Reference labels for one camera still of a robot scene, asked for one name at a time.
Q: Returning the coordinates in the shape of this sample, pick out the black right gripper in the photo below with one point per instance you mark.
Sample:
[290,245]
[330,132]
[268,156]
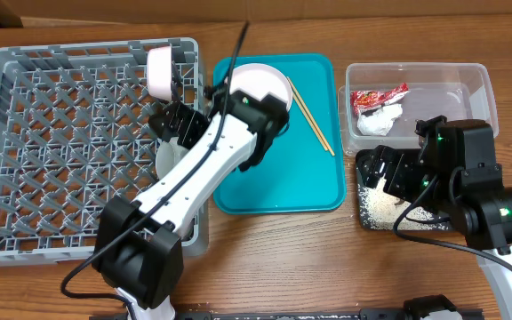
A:
[383,166]

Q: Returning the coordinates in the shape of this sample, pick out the white rice grains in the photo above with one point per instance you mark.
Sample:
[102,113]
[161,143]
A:
[378,209]

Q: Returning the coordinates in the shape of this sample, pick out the grey dishwasher rack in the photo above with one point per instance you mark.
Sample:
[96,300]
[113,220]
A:
[73,134]

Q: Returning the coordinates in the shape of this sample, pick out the red snack wrapper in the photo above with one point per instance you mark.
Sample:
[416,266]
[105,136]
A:
[364,101]

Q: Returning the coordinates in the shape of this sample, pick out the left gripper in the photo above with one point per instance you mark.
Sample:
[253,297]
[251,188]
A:
[180,114]

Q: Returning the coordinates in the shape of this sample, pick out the clear plastic bin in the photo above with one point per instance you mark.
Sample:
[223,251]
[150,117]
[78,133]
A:
[455,90]

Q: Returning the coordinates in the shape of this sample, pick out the wooden chopstick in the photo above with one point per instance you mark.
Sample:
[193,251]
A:
[311,116]
[309,120]

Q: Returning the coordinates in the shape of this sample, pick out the black tray bin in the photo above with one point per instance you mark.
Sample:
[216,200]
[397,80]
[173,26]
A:
[362,222]

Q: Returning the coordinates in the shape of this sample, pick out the large white plate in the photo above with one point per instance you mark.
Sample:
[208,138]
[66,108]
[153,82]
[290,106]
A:
[260,80]

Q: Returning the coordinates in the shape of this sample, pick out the small white bowl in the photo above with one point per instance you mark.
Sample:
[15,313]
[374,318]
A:
[159,73]

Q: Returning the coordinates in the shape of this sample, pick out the teal plastic tray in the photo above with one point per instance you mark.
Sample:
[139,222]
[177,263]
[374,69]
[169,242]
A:
[296,174]

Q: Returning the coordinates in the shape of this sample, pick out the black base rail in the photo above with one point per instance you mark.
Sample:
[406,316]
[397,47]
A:
[362,314]

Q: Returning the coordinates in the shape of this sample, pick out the grey bowl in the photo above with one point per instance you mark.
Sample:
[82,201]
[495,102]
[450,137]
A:
[168,155]

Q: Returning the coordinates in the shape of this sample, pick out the white tissue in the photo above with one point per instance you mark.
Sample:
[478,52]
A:
[380,121]

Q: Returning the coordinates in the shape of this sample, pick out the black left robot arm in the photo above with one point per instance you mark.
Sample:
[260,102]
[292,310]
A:
[139,248]

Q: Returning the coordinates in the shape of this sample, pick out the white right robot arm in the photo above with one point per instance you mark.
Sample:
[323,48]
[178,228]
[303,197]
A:
[453,174]

